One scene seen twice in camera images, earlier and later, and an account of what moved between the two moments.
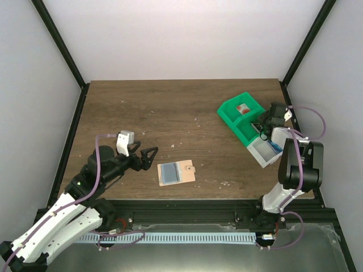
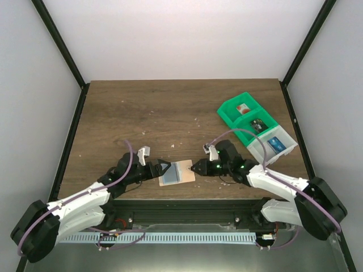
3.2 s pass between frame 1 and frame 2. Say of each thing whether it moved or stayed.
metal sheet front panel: stayed
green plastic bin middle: stayed
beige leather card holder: stayed
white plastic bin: stayed
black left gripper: moved
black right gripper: moved
